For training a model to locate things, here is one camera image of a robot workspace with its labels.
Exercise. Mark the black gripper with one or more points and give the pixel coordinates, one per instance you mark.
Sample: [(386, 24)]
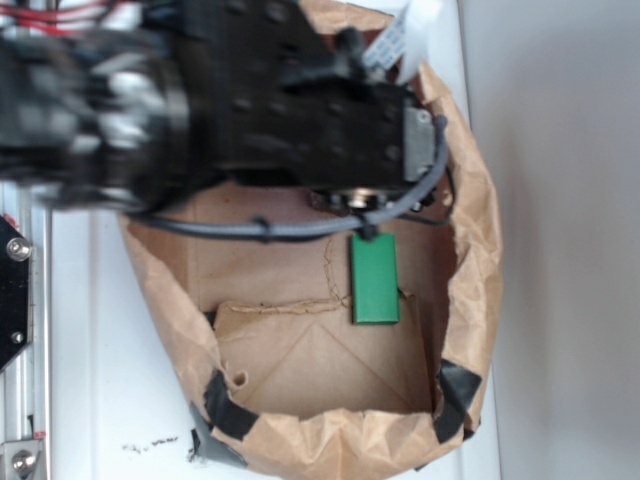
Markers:
[(274, 105)]

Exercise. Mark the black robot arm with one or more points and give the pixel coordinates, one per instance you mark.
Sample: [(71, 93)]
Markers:
[(104, 117)]

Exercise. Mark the brown crumbly block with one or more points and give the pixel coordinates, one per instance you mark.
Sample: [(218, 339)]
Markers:
[(317, 201)]

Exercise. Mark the green rectangular block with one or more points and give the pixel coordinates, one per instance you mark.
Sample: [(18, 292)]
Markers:
[(374, 279)]

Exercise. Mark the brown paper bag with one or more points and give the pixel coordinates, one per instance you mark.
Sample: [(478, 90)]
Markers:
[(278, 376)]

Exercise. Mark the white tray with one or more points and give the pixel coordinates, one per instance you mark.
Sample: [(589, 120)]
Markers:
[(117, 409)]

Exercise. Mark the black mounting bracket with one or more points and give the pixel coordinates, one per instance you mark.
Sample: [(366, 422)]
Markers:
[(16, 317)]

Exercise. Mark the aluminium frame rail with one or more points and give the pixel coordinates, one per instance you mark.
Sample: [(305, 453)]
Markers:
[(26, 383)]

